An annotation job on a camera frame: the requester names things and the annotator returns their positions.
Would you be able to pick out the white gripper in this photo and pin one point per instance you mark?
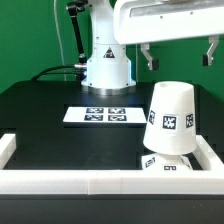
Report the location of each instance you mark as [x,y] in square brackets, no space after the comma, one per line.
[146,21]

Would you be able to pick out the white lamp shade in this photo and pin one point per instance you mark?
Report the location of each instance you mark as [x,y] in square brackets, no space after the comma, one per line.
[171,127]

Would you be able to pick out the white lamp base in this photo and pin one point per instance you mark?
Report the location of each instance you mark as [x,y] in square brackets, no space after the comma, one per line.
[162,162]

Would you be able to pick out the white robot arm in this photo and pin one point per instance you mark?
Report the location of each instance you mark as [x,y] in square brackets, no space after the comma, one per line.
[108,68]

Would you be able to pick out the white marker tag plate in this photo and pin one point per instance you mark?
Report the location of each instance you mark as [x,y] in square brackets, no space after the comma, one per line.
[115,115]

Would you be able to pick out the white U-shaped fence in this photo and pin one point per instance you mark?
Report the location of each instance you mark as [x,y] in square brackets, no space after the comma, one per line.
[208,180]

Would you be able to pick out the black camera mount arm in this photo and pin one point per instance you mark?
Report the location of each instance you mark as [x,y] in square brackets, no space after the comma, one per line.
[74,8]

